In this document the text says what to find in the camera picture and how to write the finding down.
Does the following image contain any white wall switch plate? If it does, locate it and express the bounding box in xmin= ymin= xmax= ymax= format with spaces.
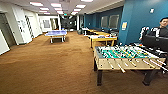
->
xmin=148 ymin=7 xmax=155 ymax=15

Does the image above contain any white table with toys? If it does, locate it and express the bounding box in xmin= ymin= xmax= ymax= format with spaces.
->
xmin=87 ymin=33 xmax=119 ymax=50

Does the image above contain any green foosball table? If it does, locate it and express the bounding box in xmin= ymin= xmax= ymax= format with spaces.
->
xmin=92 ymin=44 xmax=168 ymax=87

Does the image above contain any person in dark shirt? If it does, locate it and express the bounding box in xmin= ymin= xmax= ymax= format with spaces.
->
xmin=155 ymin=16 xmax=168 ymax=38

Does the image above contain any white double door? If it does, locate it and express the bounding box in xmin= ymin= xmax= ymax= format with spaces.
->
xmin=0 ymin=12 xmax=17 ymax=48

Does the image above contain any blue ping pong table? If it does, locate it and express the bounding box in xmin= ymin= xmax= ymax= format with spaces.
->
xmin=43 ymin=29 xmax=69 ymax=45

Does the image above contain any yellow wall poster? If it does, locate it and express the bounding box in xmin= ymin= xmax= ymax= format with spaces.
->
xmin=121 ymin=21 xmax=129 ymax=32

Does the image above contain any interior glass window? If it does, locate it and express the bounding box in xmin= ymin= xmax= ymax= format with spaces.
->
xmin=109 ymin=13 xmax=121 ymax=30
xmin=100 ymin=15 xmax=110 ymax=29

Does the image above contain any white round table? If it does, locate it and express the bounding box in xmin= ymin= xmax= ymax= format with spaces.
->
xmin=81 ymin=27 xmax=91 ymax=37

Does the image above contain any ceiling light panel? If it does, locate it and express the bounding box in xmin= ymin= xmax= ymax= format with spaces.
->
xmin=50 ymin=2 xmax=63 ymax=9
xmin=28 ymin=1 xmax=45 ymax=7
xmin=75 ymin=3 xmax=87 ymax=10

